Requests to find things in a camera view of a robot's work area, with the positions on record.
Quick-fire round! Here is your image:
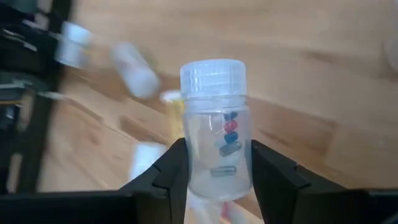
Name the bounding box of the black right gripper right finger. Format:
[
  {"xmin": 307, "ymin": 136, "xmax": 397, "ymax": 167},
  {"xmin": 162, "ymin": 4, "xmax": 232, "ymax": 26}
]
[{"xmin": 251, "ymin": 139, "xmax": 371, "ymax": 224}]

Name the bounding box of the clear pill bottle white cap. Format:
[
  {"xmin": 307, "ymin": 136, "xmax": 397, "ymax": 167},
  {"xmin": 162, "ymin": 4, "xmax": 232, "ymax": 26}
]
[{"xmin": 179, "ymin": 58, "xmax": 253, "ymax": 202}]

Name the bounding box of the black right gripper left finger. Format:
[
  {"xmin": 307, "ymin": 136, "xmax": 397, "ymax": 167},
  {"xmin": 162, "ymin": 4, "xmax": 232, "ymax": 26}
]
[{"xmin": 119, "ymin": 138, "xmax": 191, "ymax": 224}]

